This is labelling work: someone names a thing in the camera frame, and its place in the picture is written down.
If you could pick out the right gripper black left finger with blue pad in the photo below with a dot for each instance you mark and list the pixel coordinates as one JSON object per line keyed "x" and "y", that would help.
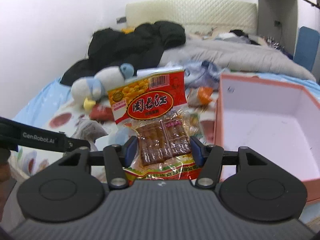
{"x": 116, "y": 158}

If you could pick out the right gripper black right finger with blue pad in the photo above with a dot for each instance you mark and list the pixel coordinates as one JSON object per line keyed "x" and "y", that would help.
{"x": 209, "y": 159}

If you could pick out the red dried tofu snack pack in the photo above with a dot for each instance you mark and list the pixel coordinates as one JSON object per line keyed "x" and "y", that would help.
{"x": 154, "y": 110}

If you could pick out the orange wrapped snack pack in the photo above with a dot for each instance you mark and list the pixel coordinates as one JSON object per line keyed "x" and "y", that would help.
{"x": 200, "y": 97}

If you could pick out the white blue plush penguin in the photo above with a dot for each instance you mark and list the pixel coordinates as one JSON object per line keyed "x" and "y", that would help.
{"x": 96, "y": 87}

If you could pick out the pink cardboard box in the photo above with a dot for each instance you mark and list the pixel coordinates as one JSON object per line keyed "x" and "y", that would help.
{"x": 279, "y": 120}

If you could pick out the translucent blue snack bag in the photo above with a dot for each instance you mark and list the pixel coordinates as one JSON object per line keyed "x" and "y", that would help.
{"x": 202, "y": 74}

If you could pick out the grey quilt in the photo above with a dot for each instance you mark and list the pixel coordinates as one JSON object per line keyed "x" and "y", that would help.
{"x": 239, "y": 57}

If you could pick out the black jacket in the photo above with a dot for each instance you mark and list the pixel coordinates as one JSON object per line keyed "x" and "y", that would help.
{"x": 142, "y": 48}

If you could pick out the cream padded headboard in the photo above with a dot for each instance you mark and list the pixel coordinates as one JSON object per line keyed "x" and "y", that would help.
{"x": 195, "y": 15}

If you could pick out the blue chair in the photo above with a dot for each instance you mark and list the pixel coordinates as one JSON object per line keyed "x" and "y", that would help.
{"x": 306, "y": 47}

